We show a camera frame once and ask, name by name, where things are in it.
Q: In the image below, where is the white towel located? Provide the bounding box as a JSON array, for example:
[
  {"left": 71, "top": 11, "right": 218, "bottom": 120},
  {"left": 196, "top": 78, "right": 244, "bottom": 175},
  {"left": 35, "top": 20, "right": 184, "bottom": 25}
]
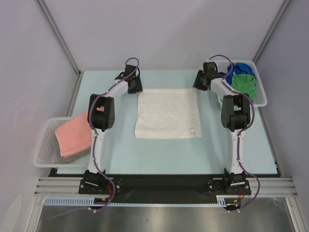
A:
[{"left": 135, "top": 88, "right": 202, "bottom": 139}]

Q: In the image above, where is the pink towel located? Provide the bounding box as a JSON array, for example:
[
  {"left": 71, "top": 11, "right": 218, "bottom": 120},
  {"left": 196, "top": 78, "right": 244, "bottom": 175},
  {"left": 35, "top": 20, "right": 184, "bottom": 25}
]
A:
[{"left": 55, "top": 111, "right": 92, "bottom": 158}]

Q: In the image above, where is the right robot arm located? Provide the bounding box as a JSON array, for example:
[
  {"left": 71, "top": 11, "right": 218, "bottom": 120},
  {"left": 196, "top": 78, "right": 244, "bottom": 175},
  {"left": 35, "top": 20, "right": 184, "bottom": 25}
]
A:
[{"left": 193, "top": 62, "right": 254, "bottom": 194}]

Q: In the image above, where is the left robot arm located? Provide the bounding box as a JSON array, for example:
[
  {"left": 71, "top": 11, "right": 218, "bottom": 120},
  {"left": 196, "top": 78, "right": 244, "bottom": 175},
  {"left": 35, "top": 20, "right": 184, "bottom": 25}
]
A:
[{"left": 84, "top": 64, "right": 143, "bottom": 193}]

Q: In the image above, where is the white basket with towels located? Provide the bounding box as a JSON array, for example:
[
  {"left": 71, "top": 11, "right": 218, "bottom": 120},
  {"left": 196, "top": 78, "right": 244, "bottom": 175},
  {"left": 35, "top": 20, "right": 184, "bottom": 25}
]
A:
[{"left": 214, "top": 59, "right": 267, "bottom": 108}]

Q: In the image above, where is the blue towel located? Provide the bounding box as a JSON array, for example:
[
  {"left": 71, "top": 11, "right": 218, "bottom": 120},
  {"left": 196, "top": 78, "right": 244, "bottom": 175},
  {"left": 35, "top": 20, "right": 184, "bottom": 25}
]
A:
[{"left": 226, "top": 62, "right": 256, "bottom": 84}]

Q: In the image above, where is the green towel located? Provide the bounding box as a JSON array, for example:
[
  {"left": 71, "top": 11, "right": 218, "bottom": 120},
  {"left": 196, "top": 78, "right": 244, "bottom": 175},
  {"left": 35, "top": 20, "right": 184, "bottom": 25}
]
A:
[{"left": 231, "top": 74, "right": 256, "bottom": 101}]

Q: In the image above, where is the empty white perforated basket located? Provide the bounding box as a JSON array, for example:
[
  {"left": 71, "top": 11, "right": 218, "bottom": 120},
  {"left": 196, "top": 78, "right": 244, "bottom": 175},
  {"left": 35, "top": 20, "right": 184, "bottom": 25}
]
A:
[{"left": 33, "top": 117, "right": 90, "bottom": 168}]

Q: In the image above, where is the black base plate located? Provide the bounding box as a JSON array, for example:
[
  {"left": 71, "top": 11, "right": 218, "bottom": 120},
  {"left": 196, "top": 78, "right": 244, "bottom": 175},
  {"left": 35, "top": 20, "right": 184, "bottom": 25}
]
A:
[{"left": 49, "top": 169, "right": 279, "bottom": 204}]

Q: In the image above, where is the right aluminium frame post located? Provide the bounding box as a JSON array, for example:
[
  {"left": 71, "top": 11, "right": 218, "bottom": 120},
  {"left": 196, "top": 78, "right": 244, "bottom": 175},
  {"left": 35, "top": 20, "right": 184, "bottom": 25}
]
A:
[{"left": 253, "top": 0, "right": 292, "bottom": 63}]

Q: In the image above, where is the aluminium frame post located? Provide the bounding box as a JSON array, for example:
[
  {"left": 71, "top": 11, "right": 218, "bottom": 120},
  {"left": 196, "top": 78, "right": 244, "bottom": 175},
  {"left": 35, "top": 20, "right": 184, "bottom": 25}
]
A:
[
  {"left": 35, "top": 0, "right": 81, "bottom": 76},
  {"left": 253, "top": 0, "right": 292, "bottom": 63}
]

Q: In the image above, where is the left aluminium frame post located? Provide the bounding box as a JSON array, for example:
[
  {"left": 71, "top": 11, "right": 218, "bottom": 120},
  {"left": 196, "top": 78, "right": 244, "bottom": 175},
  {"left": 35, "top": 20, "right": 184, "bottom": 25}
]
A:
[{"left": 35, "top": 0, "right": 81, "bottom": 76}]

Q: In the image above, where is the grey slotted cable duct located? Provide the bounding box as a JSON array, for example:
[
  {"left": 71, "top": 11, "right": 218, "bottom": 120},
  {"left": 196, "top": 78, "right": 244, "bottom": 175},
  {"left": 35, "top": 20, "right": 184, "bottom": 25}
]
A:
[{"left": 45, "top": 196, "right": 116, "bottom": 206}]

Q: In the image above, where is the aluminium rail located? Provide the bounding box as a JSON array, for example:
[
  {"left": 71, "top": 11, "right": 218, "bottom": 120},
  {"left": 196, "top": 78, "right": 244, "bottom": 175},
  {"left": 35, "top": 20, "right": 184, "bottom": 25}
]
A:
[{"left": 34, "top": 177, "right": 297, "bottom": 198}]

